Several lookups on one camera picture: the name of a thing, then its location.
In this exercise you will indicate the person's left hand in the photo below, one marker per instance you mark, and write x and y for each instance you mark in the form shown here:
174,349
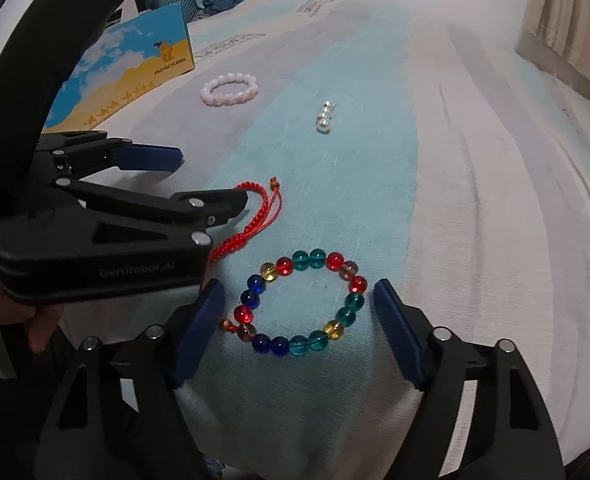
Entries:
40,332

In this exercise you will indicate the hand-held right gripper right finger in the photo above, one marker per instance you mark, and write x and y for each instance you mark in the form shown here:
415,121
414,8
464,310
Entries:
400,335

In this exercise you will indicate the blue and yellow printed box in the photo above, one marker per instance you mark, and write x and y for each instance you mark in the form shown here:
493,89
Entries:
125,70

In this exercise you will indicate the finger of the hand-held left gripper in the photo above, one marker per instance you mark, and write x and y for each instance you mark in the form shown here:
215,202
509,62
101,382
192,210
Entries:
220,205
150,156

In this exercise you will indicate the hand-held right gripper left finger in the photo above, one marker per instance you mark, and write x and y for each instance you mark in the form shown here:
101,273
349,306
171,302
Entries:
197,332

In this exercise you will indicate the silver pearl earring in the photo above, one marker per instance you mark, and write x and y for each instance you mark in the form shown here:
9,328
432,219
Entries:
323,125

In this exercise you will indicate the wide beige curtain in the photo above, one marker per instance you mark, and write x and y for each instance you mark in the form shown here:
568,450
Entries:
560,20

